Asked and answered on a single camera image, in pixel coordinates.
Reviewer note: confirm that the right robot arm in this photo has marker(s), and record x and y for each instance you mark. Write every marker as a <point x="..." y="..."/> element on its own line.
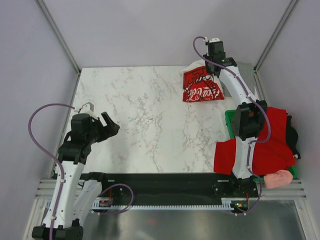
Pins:
<point x="248" y="120"/>

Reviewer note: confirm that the folded grey t shirt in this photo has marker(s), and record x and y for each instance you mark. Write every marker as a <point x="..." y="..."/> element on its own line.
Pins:
<point x="246" y="71"/>

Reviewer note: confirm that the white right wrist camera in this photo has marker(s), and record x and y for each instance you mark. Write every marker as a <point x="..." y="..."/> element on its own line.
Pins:
<point x="212" y="40"/>

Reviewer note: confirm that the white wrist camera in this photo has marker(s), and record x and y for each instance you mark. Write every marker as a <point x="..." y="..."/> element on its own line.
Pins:
<point x="87" y="108"/>
<point x="212" y="40"/>

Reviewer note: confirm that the black t shirt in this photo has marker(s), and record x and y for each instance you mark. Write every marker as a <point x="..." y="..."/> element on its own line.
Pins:
<point x="291" y="137"/>

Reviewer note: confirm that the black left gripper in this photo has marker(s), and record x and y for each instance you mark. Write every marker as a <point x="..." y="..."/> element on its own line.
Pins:
<point x="110" y="130"/>

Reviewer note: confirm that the aluminium frame post right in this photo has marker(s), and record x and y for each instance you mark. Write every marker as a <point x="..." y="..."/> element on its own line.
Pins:
<point x="275" y="34"/>

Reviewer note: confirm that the aluminium front rail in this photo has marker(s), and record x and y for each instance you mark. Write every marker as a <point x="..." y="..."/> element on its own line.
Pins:
<point x="293" y="191"/>

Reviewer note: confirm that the white red printed t shirt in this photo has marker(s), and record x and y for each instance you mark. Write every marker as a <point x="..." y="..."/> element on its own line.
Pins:
<point x="200" y="86"/>

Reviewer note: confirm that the pink t shirt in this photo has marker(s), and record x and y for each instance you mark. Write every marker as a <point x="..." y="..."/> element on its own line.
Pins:
<point x="278" y="179"/>

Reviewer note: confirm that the aluminium frame post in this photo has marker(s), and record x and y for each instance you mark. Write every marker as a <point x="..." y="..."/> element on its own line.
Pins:
<point x="57" y="33"/>
<point x="275" y="34"/>

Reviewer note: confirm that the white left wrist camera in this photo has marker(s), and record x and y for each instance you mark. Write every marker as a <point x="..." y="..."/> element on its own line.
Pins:
<point x="87" y="108"/>

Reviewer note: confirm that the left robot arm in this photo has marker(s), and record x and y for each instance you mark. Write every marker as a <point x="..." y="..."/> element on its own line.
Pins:
<point x="67" y="211"/>

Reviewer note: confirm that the aluminium frame post left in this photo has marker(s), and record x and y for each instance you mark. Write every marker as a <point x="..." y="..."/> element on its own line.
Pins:
<point x="57" y="33"/>

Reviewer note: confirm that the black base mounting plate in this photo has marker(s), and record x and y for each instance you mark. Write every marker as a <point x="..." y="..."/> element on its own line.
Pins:
<point x="167" y="188"/>

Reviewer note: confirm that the white slotted cable duct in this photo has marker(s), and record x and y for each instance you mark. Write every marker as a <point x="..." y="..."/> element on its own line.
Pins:
<point x="101" y="205"/>

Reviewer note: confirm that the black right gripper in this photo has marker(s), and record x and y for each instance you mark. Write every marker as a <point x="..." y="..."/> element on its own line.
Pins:
<point x="208" y="69"/>

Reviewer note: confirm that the green plastic bin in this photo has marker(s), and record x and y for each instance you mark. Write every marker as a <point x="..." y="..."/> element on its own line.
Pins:
<point x="229" y="114"/>

